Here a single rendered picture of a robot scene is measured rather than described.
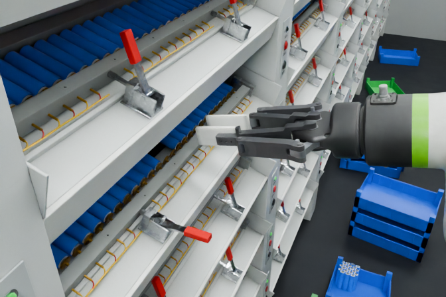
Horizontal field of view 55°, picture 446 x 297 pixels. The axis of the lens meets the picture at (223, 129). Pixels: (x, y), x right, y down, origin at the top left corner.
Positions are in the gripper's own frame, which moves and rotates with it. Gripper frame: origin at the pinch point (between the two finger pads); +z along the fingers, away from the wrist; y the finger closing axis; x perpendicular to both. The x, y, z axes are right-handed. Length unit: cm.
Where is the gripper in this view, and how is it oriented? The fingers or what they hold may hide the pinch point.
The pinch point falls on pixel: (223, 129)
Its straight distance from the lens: 64.3
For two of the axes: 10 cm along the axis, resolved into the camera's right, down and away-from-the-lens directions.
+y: -3.7, 4.8, -8.0
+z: -9.1, 0.0, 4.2
